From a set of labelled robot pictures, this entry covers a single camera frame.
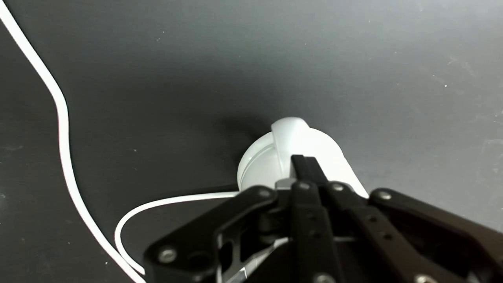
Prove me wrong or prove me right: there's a white power cable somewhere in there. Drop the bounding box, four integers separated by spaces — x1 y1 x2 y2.
0 0 241 283

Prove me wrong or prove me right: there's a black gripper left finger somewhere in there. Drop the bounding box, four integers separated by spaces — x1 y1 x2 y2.
144 156 368 283

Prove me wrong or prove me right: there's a white electric kettle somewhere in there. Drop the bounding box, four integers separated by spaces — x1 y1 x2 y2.
238 117 370 199

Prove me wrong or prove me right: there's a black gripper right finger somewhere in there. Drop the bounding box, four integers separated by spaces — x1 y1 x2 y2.
328 183 503 283

